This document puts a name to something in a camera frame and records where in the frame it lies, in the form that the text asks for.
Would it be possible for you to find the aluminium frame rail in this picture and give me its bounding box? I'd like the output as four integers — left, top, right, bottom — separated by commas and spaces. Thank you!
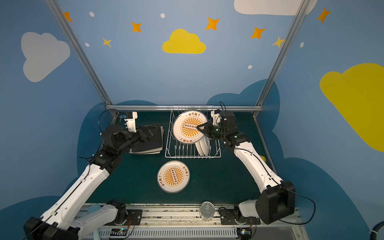
106, 105, 263, 112

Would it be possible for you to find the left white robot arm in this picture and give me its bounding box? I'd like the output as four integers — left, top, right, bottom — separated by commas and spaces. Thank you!
24, 124, 161, 240

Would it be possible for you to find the white wire dish rack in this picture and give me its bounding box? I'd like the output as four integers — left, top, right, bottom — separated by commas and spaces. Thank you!
165, 110, 222, 159

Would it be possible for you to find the circuit board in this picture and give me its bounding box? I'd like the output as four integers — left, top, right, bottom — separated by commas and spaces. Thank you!
236, 228, 252, 240
109, 228, 129, 239

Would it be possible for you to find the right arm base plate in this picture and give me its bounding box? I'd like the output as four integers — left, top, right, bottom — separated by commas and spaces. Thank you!
218, 208, 261, 226

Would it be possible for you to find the white round plate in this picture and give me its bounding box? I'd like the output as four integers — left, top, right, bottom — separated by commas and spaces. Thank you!
195, 141, 205, 156
200, 137, 211, 156
173, 111, 208, 145
157, 161, 191, 194

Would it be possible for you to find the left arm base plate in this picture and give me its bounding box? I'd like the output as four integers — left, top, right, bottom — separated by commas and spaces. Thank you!
106, 209, 143, 226

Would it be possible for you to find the left circuit board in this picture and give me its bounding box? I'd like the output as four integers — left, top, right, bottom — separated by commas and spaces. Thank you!
109, 228, 129, 239

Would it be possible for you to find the right circuit board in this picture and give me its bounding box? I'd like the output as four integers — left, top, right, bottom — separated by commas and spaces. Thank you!
236, 228, 252, 240

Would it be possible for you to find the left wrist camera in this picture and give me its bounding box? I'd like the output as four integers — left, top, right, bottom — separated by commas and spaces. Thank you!
121, 112, 138, 133

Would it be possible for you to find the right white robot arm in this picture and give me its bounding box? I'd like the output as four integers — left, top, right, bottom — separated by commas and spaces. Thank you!
196, 110, 296, 224

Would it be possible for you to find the black square plate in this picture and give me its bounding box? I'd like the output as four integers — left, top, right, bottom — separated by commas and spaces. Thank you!
130, 123, 164, 153

